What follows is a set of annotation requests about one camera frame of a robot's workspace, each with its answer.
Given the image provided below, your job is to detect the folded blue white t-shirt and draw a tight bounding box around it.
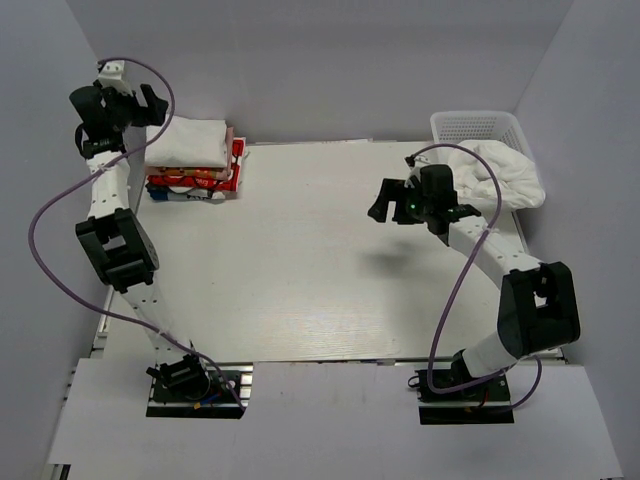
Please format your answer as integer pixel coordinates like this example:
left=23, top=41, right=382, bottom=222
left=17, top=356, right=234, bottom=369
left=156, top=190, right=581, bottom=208
left=145, top=183, right=238, bottom=203

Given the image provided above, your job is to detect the folded red t-shirt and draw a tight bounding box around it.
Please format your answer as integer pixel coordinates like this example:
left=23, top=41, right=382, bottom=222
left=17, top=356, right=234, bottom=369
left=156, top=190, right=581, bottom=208
left=146, top=137, right=247, bottom=194

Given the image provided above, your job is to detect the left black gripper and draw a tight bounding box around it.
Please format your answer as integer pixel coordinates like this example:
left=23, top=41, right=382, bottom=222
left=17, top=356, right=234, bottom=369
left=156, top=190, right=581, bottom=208
left=96, top=79, right=169, bottom=132

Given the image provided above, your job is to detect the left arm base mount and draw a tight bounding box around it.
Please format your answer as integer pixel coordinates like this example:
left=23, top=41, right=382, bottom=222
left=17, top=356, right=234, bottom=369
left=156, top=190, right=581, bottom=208
left=146, top=364, right=253, bottom=420

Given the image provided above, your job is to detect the white and green raglan t-shirt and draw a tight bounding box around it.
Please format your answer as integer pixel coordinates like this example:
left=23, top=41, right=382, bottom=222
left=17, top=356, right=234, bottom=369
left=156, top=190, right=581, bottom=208
left=145, top=116, right=234, bottom=168

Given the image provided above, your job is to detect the folded pink t-shirt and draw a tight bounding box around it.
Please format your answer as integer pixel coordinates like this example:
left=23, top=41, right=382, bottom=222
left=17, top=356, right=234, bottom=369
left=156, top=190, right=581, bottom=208
left=215, top=126, right=235, bottom=181

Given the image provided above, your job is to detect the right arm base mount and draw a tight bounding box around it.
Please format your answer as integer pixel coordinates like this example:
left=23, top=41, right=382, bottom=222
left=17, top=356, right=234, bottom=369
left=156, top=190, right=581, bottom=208
left=407, top=370, right=514, bottom=426

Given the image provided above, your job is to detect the crumpled white t-shirt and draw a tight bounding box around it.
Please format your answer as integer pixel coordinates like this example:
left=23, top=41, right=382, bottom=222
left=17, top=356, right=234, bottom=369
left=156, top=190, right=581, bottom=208
left=442, top=140, right=546, bottom=211

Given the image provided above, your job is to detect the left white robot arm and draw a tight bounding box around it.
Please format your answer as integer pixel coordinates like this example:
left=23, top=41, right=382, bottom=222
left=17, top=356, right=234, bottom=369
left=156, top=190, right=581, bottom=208
left=69, top=82, right=212, bottom=399

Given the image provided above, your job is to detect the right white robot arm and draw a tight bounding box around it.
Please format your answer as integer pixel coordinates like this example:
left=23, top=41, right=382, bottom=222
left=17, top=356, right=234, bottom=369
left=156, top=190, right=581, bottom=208
left=368, top=165, right=581, bottom=399

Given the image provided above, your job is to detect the white plastic basket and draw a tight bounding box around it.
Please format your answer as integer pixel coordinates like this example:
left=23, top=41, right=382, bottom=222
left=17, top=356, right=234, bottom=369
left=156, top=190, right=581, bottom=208
left=429, top=110, right=532, bottom=212

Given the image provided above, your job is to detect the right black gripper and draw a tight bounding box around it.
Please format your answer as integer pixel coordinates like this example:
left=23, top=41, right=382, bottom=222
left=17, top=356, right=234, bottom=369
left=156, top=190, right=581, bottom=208
left=369, top=178, right=434, bottom=225

